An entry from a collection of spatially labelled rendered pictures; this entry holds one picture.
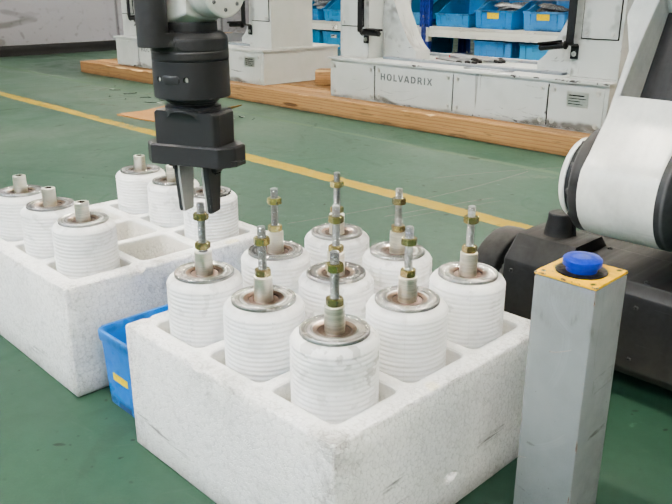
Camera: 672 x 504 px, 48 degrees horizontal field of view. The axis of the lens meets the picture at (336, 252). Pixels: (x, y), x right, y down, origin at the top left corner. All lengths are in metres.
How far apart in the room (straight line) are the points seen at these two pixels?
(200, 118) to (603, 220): 0.52
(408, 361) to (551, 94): 2.23
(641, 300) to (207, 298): 0.61
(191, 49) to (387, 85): 2.67
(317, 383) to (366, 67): 2.89
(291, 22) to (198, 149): 3.41
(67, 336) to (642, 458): 0.83
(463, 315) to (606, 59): 2.11
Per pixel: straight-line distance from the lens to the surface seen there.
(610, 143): 1.04
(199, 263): 0.96
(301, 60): 4.33
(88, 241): 1.20
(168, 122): 0.91
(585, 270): 0.81
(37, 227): 1.31
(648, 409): 1.24
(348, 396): 0.79
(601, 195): 1.02
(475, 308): 0.94
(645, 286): 1.17
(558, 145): 2.92
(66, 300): 1.17
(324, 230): 1.12
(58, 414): 1.21
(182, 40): 0.87
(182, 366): 0.92
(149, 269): 1.22
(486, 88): 3.16
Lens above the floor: 0.60
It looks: 20 degrees down
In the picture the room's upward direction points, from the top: straight up
